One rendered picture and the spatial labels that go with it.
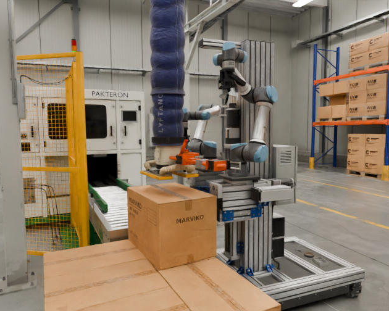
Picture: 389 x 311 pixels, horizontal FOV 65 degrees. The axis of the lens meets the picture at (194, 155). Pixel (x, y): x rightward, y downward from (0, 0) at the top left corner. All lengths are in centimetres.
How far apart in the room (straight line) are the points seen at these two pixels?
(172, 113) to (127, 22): 1009
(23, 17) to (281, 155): 1039
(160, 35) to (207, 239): 133
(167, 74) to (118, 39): 978
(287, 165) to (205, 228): 91
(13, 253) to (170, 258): 168
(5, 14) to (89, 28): 867
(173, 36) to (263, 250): 175
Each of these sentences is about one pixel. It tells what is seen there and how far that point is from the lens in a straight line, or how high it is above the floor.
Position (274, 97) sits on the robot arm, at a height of 158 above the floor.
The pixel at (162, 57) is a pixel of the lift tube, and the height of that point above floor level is 182.
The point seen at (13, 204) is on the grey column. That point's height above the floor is 74.
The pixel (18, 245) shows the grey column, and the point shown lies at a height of 37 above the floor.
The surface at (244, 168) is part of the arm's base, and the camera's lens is 214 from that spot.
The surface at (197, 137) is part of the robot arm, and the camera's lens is 269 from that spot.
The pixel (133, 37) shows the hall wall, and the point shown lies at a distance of 1186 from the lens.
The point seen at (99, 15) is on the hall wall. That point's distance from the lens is 1191.
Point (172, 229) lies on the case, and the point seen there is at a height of 78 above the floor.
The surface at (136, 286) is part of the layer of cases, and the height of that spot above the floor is 54.
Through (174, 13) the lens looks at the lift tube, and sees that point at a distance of 212.
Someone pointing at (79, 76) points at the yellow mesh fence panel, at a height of 187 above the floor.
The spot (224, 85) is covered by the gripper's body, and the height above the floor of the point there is 162.
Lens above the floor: 136
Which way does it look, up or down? 5 degrees down
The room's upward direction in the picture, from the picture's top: straight up
